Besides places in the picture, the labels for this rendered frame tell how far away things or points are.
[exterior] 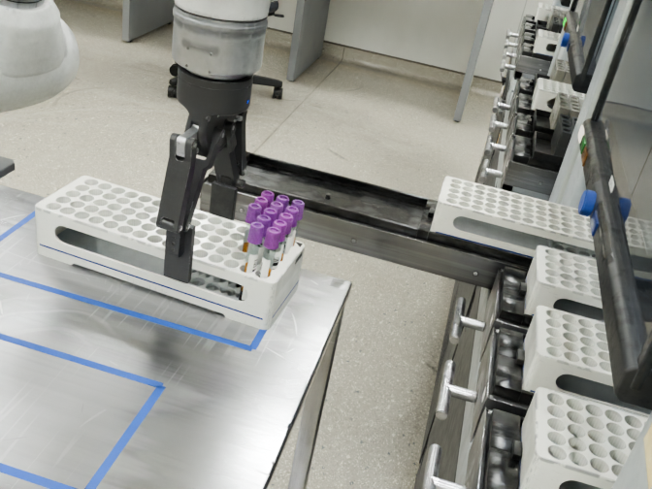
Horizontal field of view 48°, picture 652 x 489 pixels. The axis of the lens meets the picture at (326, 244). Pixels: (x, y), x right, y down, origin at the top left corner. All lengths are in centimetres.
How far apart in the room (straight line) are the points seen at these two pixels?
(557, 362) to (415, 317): 156
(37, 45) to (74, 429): 79
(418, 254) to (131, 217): 43
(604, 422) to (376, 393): 132
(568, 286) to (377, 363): 122
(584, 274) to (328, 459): 100
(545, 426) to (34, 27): 99
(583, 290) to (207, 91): 52
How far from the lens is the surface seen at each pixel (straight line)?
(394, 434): 193
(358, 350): 215
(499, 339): 89
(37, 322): 81
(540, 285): 94
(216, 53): 71
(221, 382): 74
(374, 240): 108
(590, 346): 85
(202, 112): 74
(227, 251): 82
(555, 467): 69
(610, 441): 75
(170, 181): 74
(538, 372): 82
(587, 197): 88
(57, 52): 137
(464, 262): 108
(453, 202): 108
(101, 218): 87
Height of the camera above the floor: 131
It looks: 30 degrees down
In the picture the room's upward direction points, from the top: 11 degrees clockwise
